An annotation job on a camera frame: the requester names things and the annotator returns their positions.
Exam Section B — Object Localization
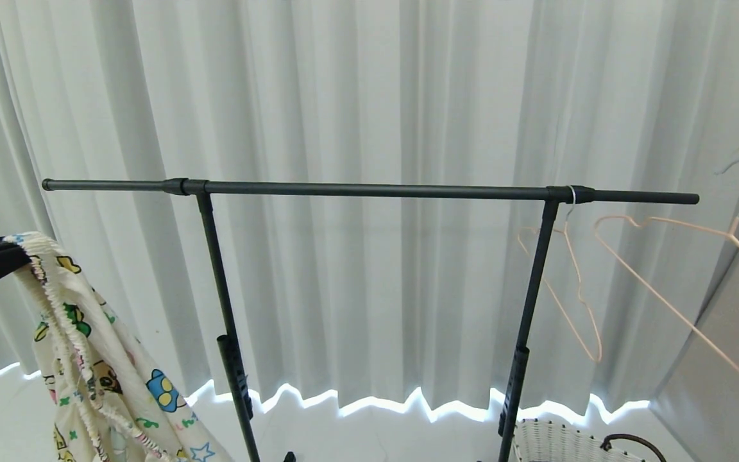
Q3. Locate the cream printed garment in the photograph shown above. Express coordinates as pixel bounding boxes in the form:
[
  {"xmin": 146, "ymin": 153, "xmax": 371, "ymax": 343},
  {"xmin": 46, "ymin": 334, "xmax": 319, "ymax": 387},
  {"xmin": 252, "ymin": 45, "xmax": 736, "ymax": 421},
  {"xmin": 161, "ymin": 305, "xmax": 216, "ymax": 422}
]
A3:
[{"xmin": 3, "ymin": 231, "xmax": 237, "ymax": 462}]

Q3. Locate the pink clothes hanger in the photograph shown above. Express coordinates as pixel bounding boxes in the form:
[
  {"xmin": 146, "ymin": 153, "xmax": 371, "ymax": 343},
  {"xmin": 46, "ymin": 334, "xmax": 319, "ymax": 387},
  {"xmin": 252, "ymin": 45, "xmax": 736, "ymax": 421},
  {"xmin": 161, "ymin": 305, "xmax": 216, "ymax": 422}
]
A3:
[
  {"xmin": 515, "ymin": 185, "xmax": 604, "ymax": 364},
  {"xmin": 593, "ymin": 158, "xmax": 739, "ymax": 413}
]

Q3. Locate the black clothes rack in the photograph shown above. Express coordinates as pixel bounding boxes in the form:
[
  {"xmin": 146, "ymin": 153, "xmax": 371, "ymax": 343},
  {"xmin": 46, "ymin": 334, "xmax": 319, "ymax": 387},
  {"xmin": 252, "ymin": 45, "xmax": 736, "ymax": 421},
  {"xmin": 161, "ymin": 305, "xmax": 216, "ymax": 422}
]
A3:
[{"xmin": 42, "ymin": 177, "xmax": 700, "ymax": 462}]

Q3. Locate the white laundry basket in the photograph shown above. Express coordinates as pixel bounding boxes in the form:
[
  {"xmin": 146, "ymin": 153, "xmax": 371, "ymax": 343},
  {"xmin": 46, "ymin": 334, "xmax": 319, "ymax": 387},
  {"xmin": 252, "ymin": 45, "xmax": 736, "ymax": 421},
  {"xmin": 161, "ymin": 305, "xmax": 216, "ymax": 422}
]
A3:
[{"xmin": 512, "ymin": 418, "xmax": 669, "ymax": 462}]

